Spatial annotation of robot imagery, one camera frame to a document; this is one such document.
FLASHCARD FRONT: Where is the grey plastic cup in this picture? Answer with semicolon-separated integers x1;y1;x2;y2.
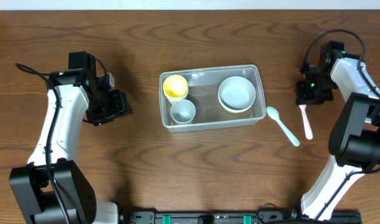
170;100;196;125

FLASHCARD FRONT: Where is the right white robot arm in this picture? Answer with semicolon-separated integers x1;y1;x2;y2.
296;44;380;221

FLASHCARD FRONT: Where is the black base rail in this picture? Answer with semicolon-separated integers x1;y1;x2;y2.
124;208;363;224

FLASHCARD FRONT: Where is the grey plastic bowl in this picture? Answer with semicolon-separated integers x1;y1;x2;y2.
217;76;256;110

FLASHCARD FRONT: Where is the clear plastic storage box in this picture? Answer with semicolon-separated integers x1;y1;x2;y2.
159;65;266;133

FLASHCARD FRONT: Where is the yellow plastic cup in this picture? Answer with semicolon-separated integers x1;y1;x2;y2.
163;75;188;104

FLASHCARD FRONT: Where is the white plastic bowl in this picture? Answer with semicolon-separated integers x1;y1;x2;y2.
219;100;252;114

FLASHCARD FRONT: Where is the pink plastic fork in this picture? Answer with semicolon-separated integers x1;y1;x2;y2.
299;105;313;140

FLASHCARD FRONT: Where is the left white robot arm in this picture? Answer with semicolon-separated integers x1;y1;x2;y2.
9;64;128;223

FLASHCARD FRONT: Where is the mint green plastic spoon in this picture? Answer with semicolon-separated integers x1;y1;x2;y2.
266;106;300;147

